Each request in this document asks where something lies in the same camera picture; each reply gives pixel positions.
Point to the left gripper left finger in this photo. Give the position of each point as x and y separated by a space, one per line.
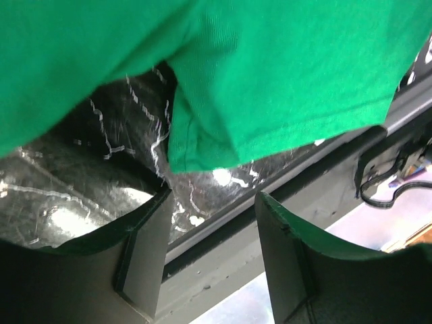
114 271

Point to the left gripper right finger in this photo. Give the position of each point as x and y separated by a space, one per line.
316 277

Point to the green t-shirt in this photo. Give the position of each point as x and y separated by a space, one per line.
255 78

